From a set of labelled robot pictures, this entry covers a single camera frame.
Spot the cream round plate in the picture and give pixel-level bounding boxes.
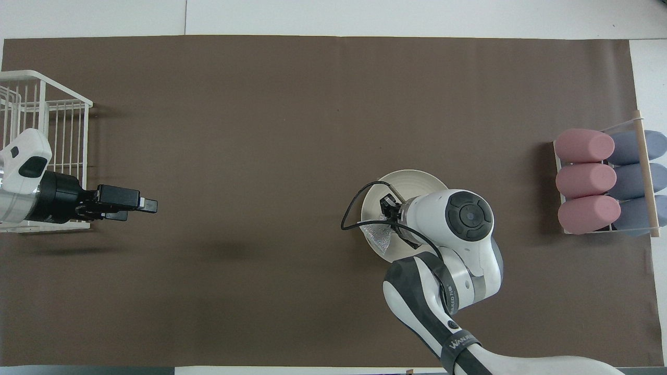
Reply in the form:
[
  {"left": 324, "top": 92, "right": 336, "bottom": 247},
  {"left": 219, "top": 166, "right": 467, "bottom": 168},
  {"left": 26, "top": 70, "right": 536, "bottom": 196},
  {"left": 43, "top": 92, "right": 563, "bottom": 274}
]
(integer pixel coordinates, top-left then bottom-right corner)
[{"left": 361, "top": 170, "right": 450, "bottom": 264}]

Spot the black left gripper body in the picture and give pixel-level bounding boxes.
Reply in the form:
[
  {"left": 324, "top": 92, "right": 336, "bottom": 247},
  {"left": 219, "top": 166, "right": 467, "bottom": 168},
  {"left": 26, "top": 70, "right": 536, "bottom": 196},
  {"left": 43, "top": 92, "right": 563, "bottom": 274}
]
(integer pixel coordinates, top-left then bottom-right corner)
[{"left": 26, "top": 172, "right": 141, "bottom": 224}]

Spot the white wire dish rack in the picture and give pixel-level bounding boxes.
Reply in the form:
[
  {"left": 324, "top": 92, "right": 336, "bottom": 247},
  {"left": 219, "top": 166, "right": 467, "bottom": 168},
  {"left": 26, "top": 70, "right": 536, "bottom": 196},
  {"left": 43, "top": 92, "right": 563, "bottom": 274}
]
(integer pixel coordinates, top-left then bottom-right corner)
[{"left": 0, "top": 70, "right": 93, "bottom": 232}]

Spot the white cup rack wooden bar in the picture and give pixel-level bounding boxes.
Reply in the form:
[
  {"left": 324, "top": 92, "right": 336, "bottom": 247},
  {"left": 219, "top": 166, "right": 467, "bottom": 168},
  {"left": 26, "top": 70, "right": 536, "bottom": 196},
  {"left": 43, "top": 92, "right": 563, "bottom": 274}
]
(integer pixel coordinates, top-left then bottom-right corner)
[{"left": 552, "top": 109, "right": 665, "bottom": 238}]

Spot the brown table mat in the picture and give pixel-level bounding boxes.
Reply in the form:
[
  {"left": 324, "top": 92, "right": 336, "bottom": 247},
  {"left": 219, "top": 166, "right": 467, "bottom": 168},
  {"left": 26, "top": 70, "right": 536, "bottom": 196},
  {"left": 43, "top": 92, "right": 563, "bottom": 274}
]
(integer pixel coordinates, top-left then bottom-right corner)
[{"left": 0, "top": 35, "right": 665, "bottom": 368}]

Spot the pink plastic cup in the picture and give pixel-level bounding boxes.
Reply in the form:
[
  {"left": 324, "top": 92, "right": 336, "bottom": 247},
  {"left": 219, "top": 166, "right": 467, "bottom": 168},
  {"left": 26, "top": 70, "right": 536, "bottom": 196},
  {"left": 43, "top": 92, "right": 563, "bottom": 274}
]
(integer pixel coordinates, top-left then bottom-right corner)
[
  {"left": 555, "top": 163, "right": 617, "bottom": 199},
  {"left": 554, "top": 129, "right": 615, "bottom": 164},
  {"left": 558, "top": 195, "right": 622, "bottom": 235}
]

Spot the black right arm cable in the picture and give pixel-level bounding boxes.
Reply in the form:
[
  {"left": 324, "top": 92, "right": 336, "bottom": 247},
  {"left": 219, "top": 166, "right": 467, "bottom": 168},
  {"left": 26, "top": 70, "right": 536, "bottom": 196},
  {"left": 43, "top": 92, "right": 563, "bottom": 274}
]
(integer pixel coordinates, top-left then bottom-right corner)
[{"left": 341, "top": 181, "right": 450, "bottom": 313}]

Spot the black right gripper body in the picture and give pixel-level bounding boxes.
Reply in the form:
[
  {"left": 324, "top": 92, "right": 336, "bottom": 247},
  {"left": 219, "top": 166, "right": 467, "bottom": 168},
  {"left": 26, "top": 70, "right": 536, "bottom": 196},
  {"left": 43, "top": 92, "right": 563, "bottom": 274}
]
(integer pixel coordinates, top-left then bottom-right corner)
[{"left": 380, "top": 194, "right": 402, "bottom": 223}]

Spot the blue plastic cup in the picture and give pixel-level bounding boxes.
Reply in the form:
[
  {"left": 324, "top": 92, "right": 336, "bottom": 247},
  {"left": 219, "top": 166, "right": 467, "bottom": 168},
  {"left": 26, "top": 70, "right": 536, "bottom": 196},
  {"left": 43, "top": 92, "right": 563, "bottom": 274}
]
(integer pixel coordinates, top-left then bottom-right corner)
[
  {"left": 607, "top": 163, "right": 667, "bottom": 200},
  {"left": 607, "top": 130, "right": 667, "bottom": 166},
  {"left": 612, "top": 195, "right": 667, "bottom": 236}
]

